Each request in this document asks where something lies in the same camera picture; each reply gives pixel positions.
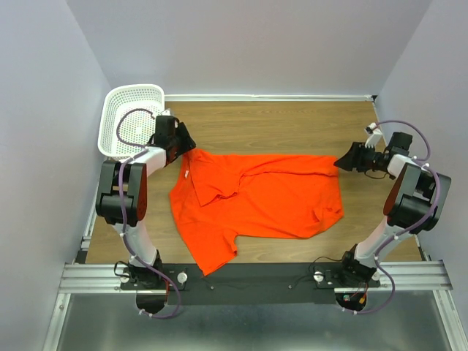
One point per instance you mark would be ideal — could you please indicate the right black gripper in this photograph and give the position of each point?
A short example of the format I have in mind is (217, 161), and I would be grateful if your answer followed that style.
(352, 159)

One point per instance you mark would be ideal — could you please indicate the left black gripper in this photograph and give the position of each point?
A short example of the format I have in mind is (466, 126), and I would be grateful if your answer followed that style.
(188, 142)

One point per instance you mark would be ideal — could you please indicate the black mounting base plate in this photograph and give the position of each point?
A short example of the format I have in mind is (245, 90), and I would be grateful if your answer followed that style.
(246, 283)

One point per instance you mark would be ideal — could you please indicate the aluminium frame rail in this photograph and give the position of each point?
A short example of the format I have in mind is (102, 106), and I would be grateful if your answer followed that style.
(408, 276)

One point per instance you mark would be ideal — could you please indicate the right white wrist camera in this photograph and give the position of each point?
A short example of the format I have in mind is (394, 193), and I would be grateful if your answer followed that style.
(374, 135)

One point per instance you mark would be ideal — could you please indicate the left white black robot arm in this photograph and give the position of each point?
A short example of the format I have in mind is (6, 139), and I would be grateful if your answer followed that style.
(123, 190)

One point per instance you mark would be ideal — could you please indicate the white perforated plastic basket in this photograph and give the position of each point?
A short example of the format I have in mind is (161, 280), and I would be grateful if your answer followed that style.
(128, 119)

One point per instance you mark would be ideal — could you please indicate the orange t-shirt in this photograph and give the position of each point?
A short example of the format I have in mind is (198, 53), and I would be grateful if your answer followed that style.
(220, 197)

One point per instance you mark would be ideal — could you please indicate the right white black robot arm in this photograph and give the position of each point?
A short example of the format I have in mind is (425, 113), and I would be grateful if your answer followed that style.
(414, 203)

